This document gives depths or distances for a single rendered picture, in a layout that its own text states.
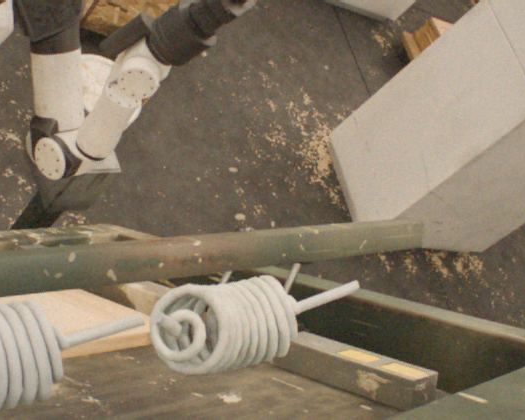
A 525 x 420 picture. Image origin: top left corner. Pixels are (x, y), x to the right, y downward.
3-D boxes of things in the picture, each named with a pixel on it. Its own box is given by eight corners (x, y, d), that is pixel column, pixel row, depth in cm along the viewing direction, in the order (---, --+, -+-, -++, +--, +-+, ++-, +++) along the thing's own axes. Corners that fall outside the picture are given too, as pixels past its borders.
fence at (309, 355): (38, 263, 169) (38, 243, 168) (434, 403, 100) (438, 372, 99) (16, 265, 166) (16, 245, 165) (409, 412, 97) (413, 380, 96)
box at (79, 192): (72, 169, 204) (107, 126, 192) (87, 212, 200) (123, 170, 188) (29, 170, 196) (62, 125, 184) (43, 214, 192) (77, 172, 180)
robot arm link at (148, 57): (194, 75, 132) (141, 110, 137) (200, 37, 139) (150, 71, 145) (144, 28, 126) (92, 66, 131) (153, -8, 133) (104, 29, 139)
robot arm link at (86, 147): (108, 126, 139) (66, 198, 152) (148, 110, 147) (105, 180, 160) (69, 83, 141) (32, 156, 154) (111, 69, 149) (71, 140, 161)
